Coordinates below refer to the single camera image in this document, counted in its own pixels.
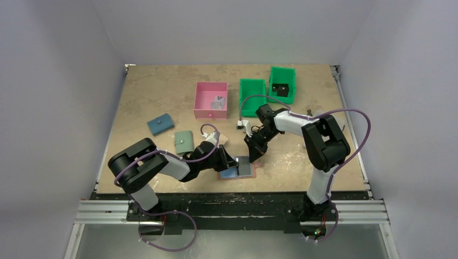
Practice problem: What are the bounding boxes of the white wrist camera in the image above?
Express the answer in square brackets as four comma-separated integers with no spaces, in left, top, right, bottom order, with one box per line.
[236,120,251,133]
[202,131,220,147]

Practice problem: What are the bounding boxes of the brown card holder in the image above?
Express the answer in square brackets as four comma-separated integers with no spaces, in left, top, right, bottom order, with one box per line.
[217,161,261,180]

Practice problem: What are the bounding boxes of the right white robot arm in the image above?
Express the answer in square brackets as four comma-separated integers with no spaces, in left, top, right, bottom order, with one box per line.
[244,104,351,217]

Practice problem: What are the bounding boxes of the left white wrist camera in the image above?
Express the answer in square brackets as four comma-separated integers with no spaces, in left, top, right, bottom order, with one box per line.
[202,131,220,147]

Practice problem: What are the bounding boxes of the blue card holder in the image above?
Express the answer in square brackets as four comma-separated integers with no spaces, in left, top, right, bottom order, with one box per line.
[147,113,174,136]

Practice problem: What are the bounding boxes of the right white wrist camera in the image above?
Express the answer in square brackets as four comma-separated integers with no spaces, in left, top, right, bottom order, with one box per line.
[236,120,251,133]

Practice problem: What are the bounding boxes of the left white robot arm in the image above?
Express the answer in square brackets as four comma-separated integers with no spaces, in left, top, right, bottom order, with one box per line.
[107,138,239,213]

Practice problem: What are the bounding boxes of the green card holder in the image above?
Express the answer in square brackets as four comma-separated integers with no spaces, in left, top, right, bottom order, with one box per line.
[174,131,194,155]

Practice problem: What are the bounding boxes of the right green bin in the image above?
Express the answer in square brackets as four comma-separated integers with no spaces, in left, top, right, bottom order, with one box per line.
[268,66,296,104]

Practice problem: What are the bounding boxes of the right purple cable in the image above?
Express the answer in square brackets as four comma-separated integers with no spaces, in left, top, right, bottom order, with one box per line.
[238,94,372,244]

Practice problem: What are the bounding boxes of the cream card holder with snap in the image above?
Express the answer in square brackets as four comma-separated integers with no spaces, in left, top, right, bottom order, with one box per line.
[219,133,229,146]

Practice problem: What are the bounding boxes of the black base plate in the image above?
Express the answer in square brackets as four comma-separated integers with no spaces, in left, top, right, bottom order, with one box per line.
[90,191,369,236]

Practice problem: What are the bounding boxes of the left green bin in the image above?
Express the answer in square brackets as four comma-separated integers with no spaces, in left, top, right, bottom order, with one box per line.
[239,79,267,117]

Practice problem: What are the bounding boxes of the pink open box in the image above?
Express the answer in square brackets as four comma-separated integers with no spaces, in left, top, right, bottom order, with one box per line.
[193,81,228,119]

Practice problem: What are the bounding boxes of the green bin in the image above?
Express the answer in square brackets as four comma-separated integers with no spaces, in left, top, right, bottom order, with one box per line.
[239,79,267,117]
[268,66,296,104]

